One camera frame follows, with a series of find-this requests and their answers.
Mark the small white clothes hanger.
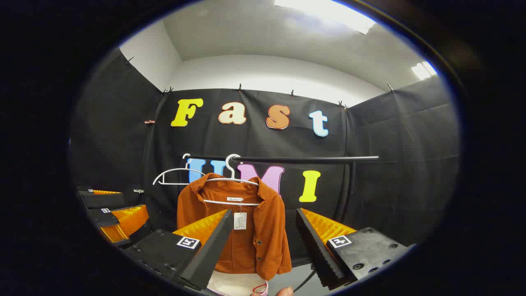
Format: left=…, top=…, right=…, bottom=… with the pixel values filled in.
left=153, top=153, right=206, bottom=186

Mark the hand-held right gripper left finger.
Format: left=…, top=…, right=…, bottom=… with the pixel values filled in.
left=122, top=209, right=234, bottom=291

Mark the small ceiling light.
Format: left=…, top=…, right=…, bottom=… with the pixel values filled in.
left=412, top=62, right=437, bottom=80

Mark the black cable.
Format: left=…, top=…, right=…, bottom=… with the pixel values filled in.
left=293, top=269, right=317, bottom=292

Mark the black backdrop cloth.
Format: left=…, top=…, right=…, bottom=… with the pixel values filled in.
left=70, top=47, right=461, bottom=264

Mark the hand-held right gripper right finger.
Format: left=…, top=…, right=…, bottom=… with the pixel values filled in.
left=296, top=208, right=412, bottom=289

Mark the large white clothes hanger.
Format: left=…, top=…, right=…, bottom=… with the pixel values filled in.
left=203, top=154, right=263, bottom=206

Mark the orange corduroy shirt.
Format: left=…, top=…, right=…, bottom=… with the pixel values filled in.
left=177, top=173, right=292, bottom=281

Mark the white laundry hamper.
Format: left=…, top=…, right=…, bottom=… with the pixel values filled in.
left=207, top=269, right=269, bottom=296

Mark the black clothes rack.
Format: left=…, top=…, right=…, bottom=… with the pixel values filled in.
left=181, top=155, right=379, bottom=224

